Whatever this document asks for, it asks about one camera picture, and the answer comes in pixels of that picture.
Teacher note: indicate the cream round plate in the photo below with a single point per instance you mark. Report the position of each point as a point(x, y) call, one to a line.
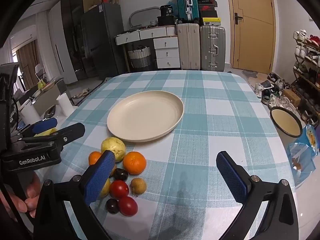
point(145, 115)

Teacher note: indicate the brown curtain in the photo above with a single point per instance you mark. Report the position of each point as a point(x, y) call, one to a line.
point(27, 62)

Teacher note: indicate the cardboard box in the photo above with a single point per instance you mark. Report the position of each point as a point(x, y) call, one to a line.
point(292, 97)

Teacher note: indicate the orange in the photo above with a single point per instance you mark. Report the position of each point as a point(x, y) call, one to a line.
point(94, 158)
point(134, 163)

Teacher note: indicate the dark shoe box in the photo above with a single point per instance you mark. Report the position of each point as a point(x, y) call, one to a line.
point(208, 14)

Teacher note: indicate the person's left hand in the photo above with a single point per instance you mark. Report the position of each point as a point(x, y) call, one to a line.
point(32, 192)

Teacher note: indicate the grey suitcase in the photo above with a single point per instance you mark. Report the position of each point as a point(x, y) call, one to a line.
point(212, 50)

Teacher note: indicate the yellow-green guava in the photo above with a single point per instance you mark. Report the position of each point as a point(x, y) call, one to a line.
point(113, 148)
point(105, 189)

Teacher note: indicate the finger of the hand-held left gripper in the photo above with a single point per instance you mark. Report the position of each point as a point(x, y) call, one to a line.
point(72, 131)
point(45, 125)

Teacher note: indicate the dark-rimmed round tray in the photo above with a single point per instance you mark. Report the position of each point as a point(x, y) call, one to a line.
point(286, 122)

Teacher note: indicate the red black shoe box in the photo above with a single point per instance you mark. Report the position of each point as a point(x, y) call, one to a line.
point(207, 7)

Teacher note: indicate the shoe rack with shoes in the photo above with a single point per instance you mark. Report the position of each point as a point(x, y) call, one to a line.
point(310, 52)

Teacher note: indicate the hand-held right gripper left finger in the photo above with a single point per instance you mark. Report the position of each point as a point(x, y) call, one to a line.
point(100, 177)

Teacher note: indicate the beige suitcase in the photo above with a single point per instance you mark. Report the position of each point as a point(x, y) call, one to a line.
point(188, 47)

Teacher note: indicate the wooden door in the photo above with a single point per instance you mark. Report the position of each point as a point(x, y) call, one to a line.
point(255, 35)

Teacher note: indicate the blue plastic bag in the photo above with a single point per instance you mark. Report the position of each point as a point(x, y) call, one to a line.
point(300, 160)

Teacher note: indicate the grey refrigerator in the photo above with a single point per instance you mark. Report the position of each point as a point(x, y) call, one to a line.
point(105, 42)

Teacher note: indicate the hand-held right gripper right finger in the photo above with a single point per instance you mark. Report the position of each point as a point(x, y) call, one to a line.
point(232, 177)

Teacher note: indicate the yellow object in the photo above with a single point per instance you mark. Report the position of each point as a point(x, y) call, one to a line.
point(46, 131)

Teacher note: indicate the white paper roll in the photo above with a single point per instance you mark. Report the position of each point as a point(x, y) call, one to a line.
point(65, 103)
point(29, 115)

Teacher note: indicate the dark purple plum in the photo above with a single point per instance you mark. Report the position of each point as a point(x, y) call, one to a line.
point(111, 205)
point(121, 174)

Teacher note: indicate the red tomato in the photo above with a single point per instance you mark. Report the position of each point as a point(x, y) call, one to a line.
point(119, 189)
point(128, 206)

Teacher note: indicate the curved metal frame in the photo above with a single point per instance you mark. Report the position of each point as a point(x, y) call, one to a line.
point(145, 10)

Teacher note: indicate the teal suitcase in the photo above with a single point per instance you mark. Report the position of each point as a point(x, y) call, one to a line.
point(186, 2)

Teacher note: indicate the pair of slippers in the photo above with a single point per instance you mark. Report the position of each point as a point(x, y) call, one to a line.
point(80, 93)

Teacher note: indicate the woven laundry basket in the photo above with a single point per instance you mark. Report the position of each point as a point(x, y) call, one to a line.
point(140, 56)

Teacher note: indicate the white cabinet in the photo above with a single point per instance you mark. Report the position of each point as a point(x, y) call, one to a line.
point(58, 45)

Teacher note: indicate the beige doormat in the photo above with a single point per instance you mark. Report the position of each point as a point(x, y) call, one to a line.
point(252, 76)

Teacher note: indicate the pile of shoes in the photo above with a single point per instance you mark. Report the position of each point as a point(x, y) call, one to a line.
point(272, 92)

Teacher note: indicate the white desk with drawers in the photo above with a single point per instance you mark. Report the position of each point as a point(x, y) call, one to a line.
point(165, 52)

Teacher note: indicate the brown longan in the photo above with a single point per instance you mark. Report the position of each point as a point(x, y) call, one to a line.
point(138, 186)

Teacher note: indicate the blue white checkered tablecloth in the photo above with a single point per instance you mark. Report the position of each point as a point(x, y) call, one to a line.
point(212, 110)

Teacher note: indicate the dark glass cabinet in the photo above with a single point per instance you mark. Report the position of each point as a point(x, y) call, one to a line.
point(72, 17)

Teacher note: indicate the metal shoe rack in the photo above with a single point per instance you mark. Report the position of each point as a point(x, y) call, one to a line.
point(298, 76)

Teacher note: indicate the yellow black shoe box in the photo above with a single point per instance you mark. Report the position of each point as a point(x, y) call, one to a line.
point(211, 21)

